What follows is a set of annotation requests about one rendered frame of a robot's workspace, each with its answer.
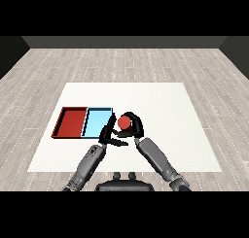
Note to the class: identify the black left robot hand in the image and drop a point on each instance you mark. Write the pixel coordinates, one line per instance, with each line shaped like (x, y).
(107, 133)

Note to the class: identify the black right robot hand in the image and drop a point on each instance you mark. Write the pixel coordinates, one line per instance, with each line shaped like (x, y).
(137, 125)

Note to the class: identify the light blue shallow open box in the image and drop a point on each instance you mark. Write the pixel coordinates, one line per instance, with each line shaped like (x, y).
(97, 122)

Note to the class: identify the red shallow open box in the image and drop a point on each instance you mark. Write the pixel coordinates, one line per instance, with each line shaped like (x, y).
(72, 122)

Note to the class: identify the dark grey robot body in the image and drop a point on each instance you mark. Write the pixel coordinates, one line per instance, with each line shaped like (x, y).
(124, 184)

